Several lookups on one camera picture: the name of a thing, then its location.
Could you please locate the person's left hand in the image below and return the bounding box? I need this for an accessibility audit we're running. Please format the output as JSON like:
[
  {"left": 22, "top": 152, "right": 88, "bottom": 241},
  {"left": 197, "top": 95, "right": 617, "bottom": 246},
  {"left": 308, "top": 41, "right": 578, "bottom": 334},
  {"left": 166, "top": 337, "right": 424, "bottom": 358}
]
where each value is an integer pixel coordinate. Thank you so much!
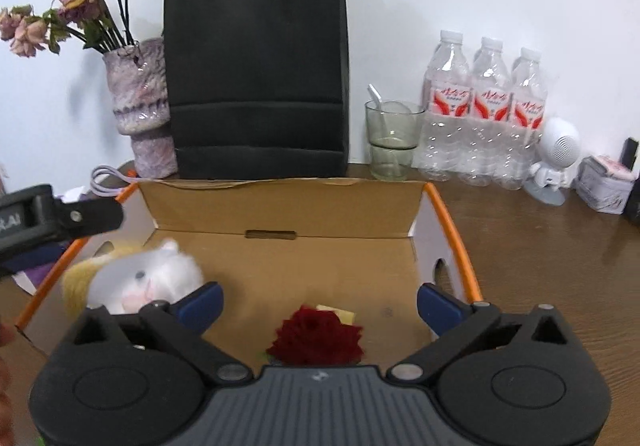
[{"left": 0, "top": 322, "right": 17, "bottom": 446}]

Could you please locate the purple tissue pack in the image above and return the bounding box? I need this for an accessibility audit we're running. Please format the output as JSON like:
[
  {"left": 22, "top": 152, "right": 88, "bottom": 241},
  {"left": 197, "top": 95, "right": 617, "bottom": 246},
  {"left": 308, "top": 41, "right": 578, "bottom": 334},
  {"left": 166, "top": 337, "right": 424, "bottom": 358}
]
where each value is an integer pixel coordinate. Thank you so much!
[{"left": 10, "top": 185, "right": 92, "bottom": 298}]

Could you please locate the clear water bottle red label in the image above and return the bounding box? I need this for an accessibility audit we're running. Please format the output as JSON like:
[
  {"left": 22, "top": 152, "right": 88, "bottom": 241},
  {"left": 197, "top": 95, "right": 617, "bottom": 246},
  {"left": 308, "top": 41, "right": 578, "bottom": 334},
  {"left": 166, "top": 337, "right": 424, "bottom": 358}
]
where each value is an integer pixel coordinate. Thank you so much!
[
  {"left": 421, "top": 30, "right": 474, "bottom": 183},
  {"left": 469, "top": 36, "right": 513, "bottom": 188},
  {"left": 506, "top": 46, "right": 549, "bottom": 192}
]

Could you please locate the clear glass cup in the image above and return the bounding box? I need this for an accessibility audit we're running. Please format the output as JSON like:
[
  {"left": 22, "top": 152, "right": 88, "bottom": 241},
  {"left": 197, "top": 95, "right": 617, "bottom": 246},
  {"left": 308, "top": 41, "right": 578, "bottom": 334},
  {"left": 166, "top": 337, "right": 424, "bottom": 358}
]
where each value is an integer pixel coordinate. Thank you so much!
[{"left": 364, "top": 99, "right": 426, "bottom": 182}]

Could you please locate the yellow and white plush toy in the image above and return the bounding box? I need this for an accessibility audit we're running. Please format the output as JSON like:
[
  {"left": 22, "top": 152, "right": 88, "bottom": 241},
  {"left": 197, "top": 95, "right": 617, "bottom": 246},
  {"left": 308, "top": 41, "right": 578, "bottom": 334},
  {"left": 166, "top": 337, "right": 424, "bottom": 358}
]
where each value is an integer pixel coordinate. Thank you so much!
[{"left": 61, "top": 239, "right": 207, "bottom": 318}]

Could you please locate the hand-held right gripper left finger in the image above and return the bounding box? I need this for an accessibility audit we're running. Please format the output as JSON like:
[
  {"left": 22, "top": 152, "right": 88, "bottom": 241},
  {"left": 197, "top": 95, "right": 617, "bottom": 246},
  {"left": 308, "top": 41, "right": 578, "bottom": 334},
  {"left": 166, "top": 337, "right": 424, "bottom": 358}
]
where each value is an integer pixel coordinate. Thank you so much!
[{"left": 54, "top": 282, "right": 253, "bottom": 387}]

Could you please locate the red rose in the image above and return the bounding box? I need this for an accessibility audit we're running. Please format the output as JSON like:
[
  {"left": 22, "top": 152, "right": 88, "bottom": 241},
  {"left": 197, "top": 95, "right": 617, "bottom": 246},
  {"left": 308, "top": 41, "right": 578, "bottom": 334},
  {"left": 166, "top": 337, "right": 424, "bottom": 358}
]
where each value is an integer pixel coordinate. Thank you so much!
[{"left": 264, "top": 305, "right": 366, "bottom": 368}]

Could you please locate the cardboard box with orange edges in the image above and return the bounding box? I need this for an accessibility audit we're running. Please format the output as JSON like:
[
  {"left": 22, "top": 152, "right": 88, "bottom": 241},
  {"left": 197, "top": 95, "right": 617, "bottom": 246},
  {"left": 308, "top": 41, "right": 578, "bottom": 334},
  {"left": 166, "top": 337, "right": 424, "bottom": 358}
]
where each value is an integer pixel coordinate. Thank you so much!
[{"left": 15, "top": 177, "right": 486, "bottom": 369}]

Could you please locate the lilac cable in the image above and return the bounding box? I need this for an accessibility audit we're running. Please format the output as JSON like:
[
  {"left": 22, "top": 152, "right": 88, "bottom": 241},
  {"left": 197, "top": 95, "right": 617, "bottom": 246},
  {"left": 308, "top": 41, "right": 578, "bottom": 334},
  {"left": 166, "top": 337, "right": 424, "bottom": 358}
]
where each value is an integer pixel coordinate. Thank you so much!
[{"left": 90, "top": 165, "right": 139, "bottom": 200}]

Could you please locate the white plastic spoon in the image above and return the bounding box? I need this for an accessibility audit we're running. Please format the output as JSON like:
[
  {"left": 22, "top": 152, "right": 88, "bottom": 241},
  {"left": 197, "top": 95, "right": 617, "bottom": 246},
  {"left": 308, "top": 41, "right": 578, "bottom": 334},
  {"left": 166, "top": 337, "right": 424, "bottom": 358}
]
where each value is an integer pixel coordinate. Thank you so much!
[{"left": 367, "top": 84, "right": 390, "bottom": 139}]

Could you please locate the white robot figure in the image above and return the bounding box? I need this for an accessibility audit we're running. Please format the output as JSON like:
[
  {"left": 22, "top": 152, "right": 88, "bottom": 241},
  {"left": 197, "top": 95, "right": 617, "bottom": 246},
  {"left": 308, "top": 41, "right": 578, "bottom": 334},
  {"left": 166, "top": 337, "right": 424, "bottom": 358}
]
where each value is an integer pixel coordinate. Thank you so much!
[{"left": 523, "top": 116, "right": 582, "bottom": 206}]

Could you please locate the purple mottled vase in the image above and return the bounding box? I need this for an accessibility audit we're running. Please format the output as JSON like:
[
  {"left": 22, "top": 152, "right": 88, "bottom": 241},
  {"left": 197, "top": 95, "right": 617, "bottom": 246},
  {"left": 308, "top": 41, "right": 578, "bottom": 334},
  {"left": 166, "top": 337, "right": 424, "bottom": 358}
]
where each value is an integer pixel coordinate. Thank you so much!
[{"left": 102, "top": 37, "right": 179, "bottom": 179}]

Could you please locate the black paper bag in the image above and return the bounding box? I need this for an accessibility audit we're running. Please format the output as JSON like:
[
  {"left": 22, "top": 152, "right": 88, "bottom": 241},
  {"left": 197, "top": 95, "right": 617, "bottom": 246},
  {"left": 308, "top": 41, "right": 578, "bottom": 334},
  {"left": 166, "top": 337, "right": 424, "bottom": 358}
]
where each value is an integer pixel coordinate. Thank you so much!
[{"left": 162, "top": 0, "right": 351, "bottom": 180}]

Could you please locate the small patterned tin box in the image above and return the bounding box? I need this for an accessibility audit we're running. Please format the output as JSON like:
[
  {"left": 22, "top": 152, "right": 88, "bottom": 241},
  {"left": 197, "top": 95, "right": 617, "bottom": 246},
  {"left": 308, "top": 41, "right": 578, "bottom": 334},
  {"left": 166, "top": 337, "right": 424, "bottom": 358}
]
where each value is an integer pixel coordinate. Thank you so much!
[{"left": 575, "top": 154, "right": 637, "bottom": 216}]

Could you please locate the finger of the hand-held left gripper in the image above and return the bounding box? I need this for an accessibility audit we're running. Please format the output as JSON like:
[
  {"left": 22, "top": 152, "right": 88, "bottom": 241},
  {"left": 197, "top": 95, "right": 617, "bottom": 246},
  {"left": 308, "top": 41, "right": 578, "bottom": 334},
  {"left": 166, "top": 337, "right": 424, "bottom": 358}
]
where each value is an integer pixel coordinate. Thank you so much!
[
  {"left": 0, "top": 236, "right": 91, "bottom": 278},
  {"left": 52, "top": 199, "right": 126, "bottom": 243}
]

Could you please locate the yellow sticky note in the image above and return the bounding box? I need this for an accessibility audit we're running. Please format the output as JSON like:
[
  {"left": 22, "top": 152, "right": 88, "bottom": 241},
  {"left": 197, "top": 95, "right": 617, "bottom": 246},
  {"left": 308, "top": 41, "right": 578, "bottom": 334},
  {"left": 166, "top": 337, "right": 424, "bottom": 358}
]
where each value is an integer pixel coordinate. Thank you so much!
[{"left": 315, "top": 304, "right": 357, "bottom": 325}]

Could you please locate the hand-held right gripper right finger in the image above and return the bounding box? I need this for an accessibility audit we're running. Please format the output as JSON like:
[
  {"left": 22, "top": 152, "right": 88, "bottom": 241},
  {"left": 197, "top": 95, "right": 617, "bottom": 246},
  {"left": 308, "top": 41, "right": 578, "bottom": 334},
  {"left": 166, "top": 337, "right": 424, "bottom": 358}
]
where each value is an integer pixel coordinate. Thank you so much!
[{"left": 387, "top": 282, "right": 584, "bottom": 386}]

